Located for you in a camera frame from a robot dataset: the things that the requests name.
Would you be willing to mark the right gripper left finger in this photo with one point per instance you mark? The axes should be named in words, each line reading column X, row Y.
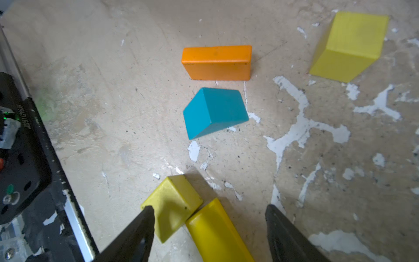
column 134, row 243

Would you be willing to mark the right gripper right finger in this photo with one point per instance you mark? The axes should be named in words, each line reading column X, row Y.
column 286, row 242

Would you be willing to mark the yellow rectangular block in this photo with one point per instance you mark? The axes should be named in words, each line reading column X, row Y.
column 215, row 236

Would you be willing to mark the lime cube block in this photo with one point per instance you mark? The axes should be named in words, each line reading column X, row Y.
column 352, row 42

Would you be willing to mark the teal block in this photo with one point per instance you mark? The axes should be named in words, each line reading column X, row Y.
column 213, row 110

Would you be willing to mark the orange bar block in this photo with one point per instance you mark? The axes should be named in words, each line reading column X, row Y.
column 229, row 63

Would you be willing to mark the lime small cube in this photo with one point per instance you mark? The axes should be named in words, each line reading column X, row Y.
column 173, row 201

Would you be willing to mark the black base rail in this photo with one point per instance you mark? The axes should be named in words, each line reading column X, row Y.
column 41, row 220

